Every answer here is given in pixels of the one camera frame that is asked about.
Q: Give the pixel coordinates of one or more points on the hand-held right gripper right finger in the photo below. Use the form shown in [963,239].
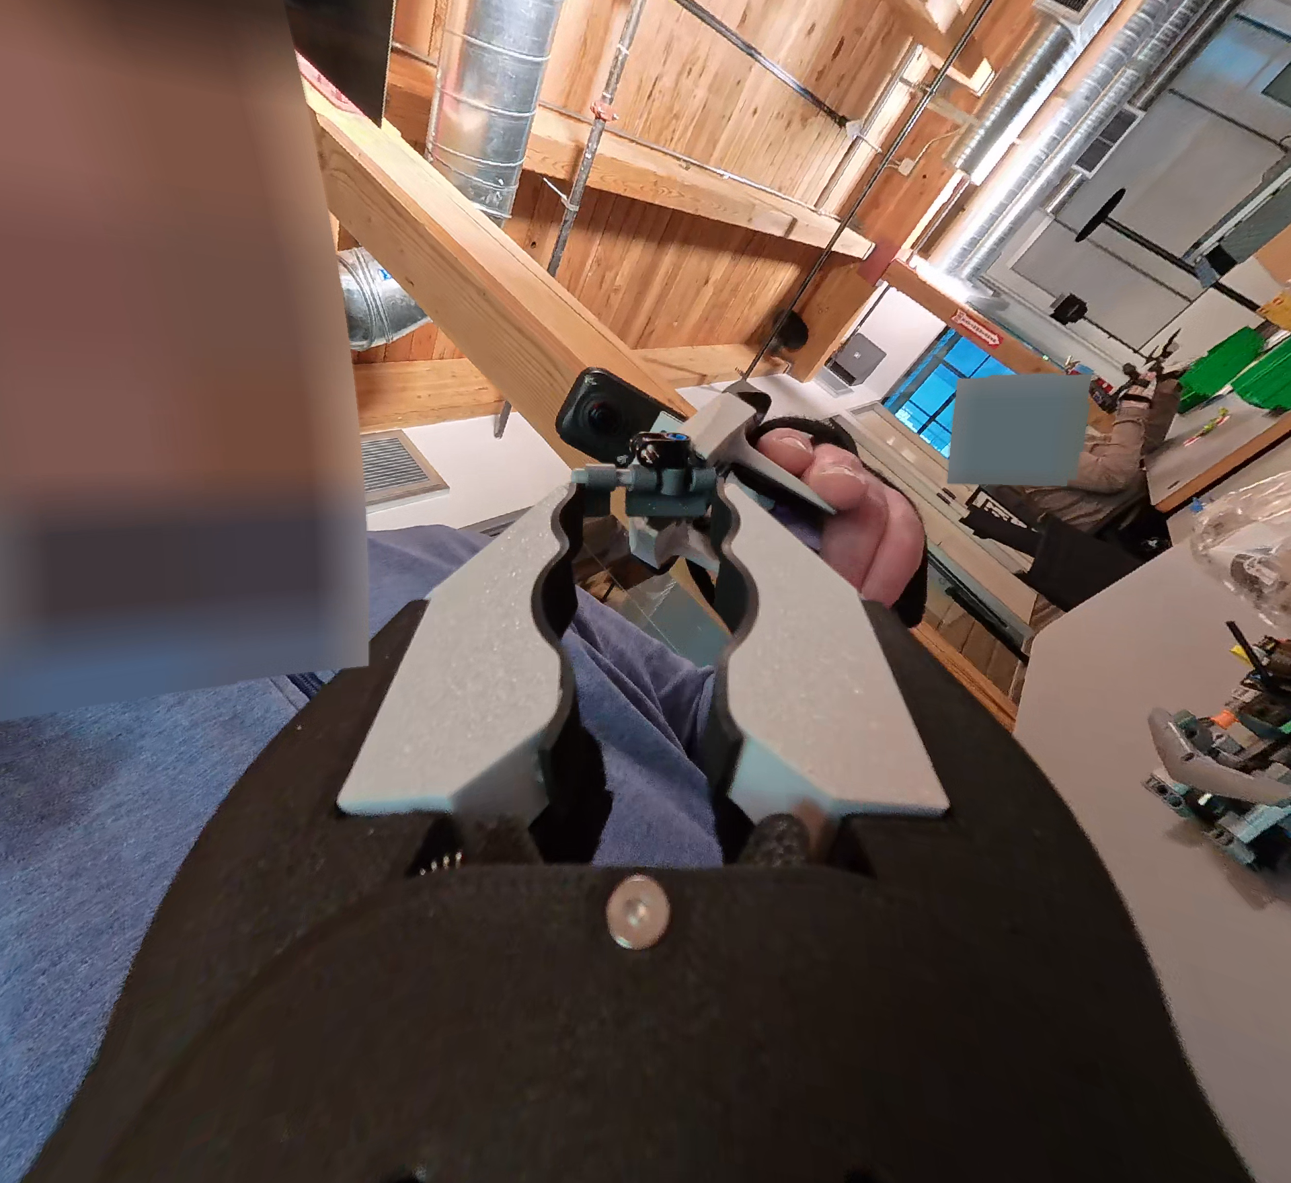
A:
[837,699]

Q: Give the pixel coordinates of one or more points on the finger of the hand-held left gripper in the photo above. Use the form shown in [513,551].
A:
[697,546]
[726,426]

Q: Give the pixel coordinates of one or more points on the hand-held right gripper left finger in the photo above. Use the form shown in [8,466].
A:
[473,699]

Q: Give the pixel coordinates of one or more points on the dark grey lego hinge assembly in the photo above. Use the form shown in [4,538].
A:
[664,495]

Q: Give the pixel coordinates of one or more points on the metal duct elbow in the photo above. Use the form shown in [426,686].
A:
[377,300]

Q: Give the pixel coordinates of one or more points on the partly built lego car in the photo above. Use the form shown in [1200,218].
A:
[1200,770]

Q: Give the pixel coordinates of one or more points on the person's left hand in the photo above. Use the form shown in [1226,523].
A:
[867,538]

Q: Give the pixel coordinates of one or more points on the black round lamp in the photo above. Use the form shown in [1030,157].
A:
[793,332]

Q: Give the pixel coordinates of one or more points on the blue window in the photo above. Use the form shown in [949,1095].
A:
[933,387]

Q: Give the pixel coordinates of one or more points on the metal conduit pipe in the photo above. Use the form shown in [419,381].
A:
[604,115]

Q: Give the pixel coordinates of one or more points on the person's blue sweater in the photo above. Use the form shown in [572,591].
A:
[121,800]

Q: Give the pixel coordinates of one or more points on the black pendant lamp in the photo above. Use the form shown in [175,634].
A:
[1099,213]

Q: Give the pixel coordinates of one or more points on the large clear plastic bag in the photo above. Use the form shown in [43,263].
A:
[1244,538]

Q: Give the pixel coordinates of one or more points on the wooden desk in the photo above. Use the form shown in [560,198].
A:
[1209,455]

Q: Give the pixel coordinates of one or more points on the grey wall box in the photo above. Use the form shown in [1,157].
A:
[857,356]

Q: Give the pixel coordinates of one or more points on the wall vent grille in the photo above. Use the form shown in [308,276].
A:
[399,465]

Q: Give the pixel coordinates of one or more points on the red wall sign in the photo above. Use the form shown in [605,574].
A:
[979,325]

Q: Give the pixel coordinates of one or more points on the ribbed metal duct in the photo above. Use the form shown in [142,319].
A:
[1009,205]
[1009,107]

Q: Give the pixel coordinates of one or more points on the black ceiling camera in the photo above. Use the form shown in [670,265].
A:
[1069,305]

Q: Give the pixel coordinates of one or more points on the large metal air duct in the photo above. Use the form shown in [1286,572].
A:
[505,42]

